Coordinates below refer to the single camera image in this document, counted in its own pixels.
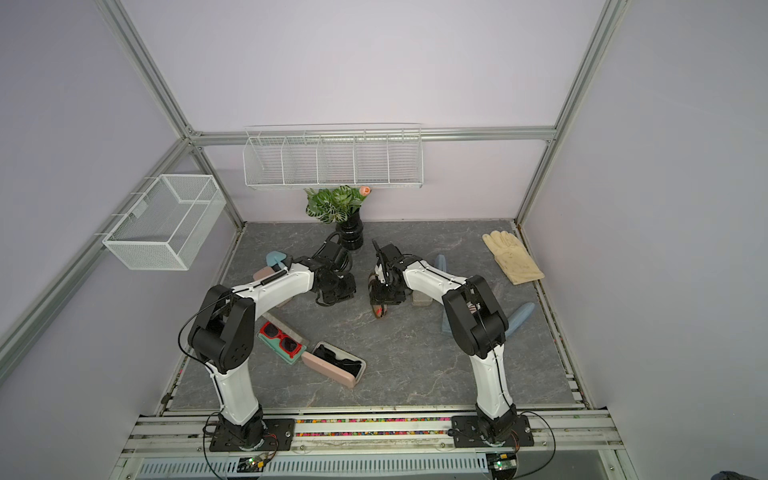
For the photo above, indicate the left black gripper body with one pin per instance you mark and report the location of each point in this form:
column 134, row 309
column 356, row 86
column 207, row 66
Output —
column 339, row 288

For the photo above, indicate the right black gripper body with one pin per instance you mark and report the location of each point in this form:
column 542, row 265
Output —
column 382, row 292

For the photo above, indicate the grey case mint lining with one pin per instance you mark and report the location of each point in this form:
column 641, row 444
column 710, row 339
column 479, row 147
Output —
column 420, row 299

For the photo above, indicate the light blue case white sunglasses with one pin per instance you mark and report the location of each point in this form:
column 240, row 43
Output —
column 441, row 262

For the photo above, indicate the pink hard glasses case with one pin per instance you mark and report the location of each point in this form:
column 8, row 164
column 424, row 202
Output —
column 263, row 273

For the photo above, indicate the mint case blue glasses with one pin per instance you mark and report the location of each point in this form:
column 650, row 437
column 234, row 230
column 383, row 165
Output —
column 445, row 325

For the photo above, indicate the grey mint case red sunglasses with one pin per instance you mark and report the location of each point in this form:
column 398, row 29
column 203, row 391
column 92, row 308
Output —
column 271, row 318

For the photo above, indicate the pink case black sunglasses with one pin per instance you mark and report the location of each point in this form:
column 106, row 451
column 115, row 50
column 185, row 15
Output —
column 334, row 373

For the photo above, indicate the blue case orange lining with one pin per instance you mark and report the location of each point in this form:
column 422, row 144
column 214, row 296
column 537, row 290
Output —
column 519, row 317

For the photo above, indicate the plaid beige glasses case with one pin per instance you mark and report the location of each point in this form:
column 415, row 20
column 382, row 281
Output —
column 379, row 310

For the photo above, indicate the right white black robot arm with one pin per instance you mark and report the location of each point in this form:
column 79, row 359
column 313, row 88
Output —
column 477, row 324

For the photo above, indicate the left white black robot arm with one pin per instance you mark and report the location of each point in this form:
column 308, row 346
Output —
column 222, row 335

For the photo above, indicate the teal plastic scraper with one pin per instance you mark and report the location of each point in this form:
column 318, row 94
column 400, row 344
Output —
column 277, row 260

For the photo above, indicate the green plant in black vase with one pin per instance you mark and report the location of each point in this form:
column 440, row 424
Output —
column 340, row 206

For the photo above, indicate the beige work glove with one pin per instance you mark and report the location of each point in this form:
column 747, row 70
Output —
column 512, row 257

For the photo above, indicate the long white wire shelf basket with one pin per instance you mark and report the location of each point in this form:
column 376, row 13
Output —
column 382, row 155

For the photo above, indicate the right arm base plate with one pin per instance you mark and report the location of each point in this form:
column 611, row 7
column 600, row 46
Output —
column 473, row 431

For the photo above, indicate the white wire mesh side basket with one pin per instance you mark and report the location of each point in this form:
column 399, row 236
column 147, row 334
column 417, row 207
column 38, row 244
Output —
column 167, row 226

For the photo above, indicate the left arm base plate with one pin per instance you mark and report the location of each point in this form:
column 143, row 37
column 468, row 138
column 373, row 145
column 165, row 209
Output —
column 270, row 434

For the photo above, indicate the white vented cable duct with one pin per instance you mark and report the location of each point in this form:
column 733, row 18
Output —
column 310, row 466

